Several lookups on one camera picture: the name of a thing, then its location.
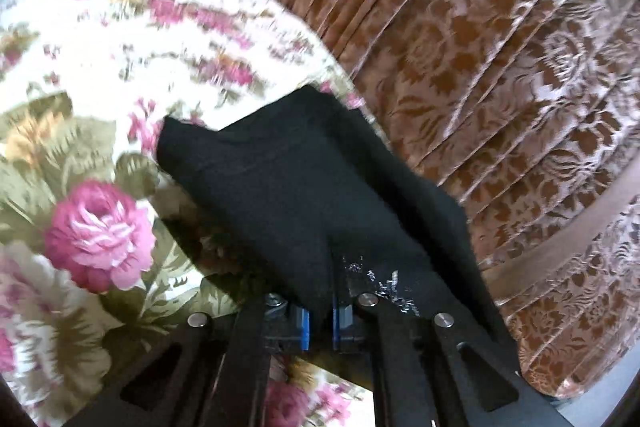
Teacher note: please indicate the black embroidered pant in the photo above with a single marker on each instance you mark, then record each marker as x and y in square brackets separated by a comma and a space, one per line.
[307, 185]

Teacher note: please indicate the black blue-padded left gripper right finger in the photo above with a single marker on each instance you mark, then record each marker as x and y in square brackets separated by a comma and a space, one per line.
[441, 371]

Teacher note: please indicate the floral bed sheet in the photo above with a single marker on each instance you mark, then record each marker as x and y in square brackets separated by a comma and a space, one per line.
[91, 277]

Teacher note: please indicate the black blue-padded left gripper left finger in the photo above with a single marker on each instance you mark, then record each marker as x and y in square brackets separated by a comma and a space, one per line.
[207, 372]

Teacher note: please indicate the plain beige curtain tieback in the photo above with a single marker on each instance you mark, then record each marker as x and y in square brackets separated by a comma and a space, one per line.
[506, 281]

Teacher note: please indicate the brown floral curtain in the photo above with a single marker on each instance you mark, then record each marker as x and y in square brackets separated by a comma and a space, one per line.
[525, 112]

